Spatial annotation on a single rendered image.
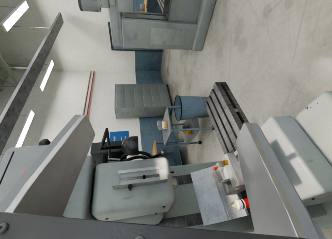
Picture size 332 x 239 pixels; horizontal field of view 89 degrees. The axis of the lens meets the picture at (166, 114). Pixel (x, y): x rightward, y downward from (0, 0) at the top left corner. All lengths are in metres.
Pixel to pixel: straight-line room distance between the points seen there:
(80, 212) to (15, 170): 0.24
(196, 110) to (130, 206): 2.50
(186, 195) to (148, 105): 4.81
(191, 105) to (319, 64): 1.81
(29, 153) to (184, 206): 0.88
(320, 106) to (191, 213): 0.87
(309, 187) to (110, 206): 0.73
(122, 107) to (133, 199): 5.16
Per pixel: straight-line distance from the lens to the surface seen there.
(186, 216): 1.20
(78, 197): 0.72
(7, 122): 4.01
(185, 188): 1.24
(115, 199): 0.73
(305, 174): 0.85
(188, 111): 2.98
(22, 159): 0.74
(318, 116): 0.93
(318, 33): 1.90
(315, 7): 1.98
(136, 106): 5.78
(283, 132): 0.89
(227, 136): 1.08
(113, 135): 5.97
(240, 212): 1.19
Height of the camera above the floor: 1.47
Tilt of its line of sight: 11 degrees down
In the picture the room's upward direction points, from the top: 93 degrees counter-clockwise
